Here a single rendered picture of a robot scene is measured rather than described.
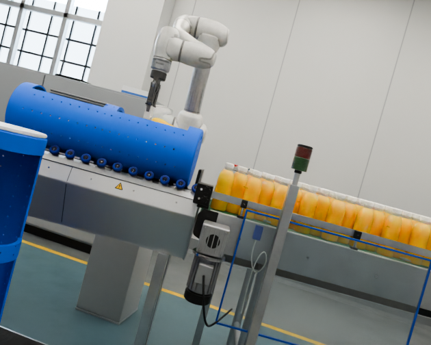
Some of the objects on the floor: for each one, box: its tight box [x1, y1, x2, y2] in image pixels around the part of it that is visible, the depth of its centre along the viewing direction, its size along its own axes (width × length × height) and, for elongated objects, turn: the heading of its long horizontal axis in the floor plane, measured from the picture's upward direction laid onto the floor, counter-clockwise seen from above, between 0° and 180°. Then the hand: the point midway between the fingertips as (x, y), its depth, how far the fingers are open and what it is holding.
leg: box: [133, 252, 169, 345], centre depth 198 cm, size 6×6×63 cm
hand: (148, 112), depth 200 cm, fingers closed on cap, 4 cm apart
